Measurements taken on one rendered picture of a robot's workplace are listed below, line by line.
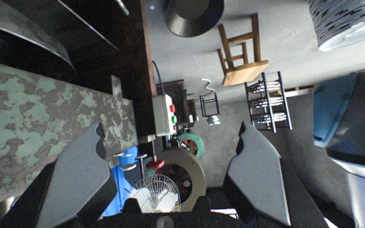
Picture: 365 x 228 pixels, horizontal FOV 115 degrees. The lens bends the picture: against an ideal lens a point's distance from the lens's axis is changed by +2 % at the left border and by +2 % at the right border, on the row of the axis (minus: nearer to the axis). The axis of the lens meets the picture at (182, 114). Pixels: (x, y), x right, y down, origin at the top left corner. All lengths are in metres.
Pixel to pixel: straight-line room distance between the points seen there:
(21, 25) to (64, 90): 0.16
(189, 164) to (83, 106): 1.42
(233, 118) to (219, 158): 2.23
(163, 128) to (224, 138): 6.63
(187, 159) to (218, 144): 5.46
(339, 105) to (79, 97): 0.41
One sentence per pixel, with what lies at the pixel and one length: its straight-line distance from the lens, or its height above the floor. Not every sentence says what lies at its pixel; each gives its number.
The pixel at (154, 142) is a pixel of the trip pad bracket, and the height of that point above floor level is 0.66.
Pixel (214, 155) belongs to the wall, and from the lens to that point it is 7.09.
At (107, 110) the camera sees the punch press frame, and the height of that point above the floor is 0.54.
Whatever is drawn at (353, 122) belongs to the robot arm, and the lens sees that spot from 0.28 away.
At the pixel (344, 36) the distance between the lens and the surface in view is 1.03.
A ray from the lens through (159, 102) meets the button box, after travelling 0.40.
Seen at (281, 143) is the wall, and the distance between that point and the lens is 7.97.
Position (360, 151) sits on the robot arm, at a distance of 0.29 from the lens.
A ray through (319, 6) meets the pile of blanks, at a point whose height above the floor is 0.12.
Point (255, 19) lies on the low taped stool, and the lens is 1.03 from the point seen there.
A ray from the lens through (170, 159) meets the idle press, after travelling 1.60.
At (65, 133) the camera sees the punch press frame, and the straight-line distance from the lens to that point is 0.26.
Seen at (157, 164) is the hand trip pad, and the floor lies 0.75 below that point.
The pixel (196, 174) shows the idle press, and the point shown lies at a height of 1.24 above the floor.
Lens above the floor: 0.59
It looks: 4 degrees down
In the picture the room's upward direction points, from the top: 172 degrees clockwise
